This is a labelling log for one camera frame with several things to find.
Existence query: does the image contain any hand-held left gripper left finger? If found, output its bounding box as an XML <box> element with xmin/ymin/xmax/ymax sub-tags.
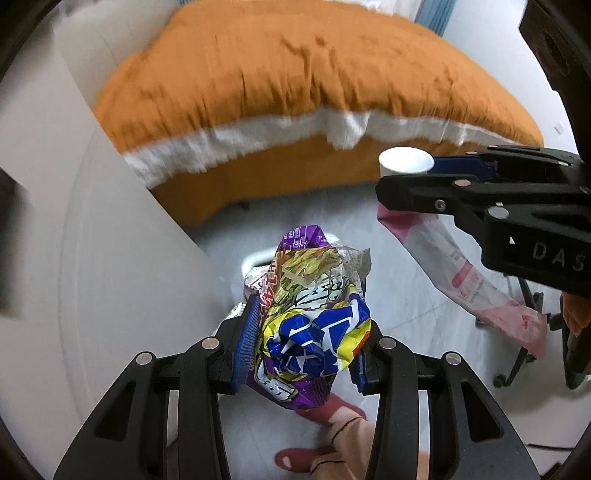
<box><xmin>54</xmin><ymin>294</ymin><xmax>262</xmax><ymax>480</ymax></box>

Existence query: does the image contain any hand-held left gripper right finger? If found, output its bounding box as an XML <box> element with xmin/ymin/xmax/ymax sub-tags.
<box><xmin>349</xmin><ymin>322</ymin><xmax>542</xmax><ymax>480</ymax></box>

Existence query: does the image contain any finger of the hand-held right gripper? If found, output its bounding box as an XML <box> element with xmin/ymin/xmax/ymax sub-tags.
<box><xmin>375</xmin><ymin>174</ymin><xmax>511</xmax><ymax>223</ymax></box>
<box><xmin>431</xmin><ymin>146</ymin><xmax>591</xmax><ymax>186</ymax></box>

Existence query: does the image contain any white paper cup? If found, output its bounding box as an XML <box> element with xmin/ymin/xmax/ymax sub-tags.
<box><xmin>378</xmin><ymin>147</ymin><xmax>435</xmax><ymax>179</ymax></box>

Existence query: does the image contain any purple snack bag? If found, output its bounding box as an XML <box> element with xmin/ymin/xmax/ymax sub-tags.
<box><xmin>244</xmin><ymin>224</ymin><xmax>373</xmax><ymax>411</ymax></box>

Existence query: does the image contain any pink and white packet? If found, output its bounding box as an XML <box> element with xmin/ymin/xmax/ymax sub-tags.
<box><xmin>377</xmin><ymin>203</ymin><xmax>551</xmax><ymax>361</ymax></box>

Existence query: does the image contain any black wheeled chair base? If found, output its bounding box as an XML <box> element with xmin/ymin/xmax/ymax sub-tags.
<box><xmin>475</xmin><ymin>274</ymin><xmax>557</xmax><ymax>389</ymax></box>

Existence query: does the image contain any person's beige trouser leg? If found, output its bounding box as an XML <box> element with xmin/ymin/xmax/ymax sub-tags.
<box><xmin>308</xmin><ymin>405</ymin><xmax>432</xmax><ymax>480</ymax></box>

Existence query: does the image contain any orange cloth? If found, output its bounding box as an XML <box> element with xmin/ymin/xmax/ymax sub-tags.
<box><xmin>560</xmin><ymin>294</ymin><xmax>591</xmax><ymax>339</ymax></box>

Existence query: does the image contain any white bin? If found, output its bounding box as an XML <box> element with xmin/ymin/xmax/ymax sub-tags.
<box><xmin>226</xmin><ymin>237</ymin><xmax>342</xmax><ymax>324</ymax></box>

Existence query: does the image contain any dark green object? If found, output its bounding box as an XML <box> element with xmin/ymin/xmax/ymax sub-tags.
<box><xmin>564</xmin><ymin>330</ymin><xmax>591</xmax><ymax>391</ymax></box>

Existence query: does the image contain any black round-holed object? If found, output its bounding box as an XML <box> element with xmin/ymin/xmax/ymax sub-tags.
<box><xmin>518</xmin><ymin>0</ymin><xmax>591</xmax><ymax>155</ymax></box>

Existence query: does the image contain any blue curtain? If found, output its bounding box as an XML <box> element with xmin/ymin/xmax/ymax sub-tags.
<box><xmin>413</xmin><ymin>0</ymin><xmax>450</xmax><ymax>36</ymax></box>

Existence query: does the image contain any orange bed base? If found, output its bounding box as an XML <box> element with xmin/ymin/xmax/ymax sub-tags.
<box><xmin>150</xmin><ymin>131</ymin><xmax>472</xmax><ymax>228</ymax></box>

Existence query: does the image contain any orange blanket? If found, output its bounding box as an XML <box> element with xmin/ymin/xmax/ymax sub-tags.
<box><xmin>92</xmin><ymin>4</ymin><xmax>544</xmax><ymax>157</ymax></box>

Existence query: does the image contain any white bed sheet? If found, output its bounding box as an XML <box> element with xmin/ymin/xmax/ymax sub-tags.
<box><xmin>124</xmin><ymin>107</ymin><xmax>481</xmax><ymax>190</ymax></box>

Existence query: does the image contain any white cabinet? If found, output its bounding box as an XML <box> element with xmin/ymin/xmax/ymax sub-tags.
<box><xmin>0</xmin><ymin>25</ymin><xmax>218</xmax><ymax>444</ymax></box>

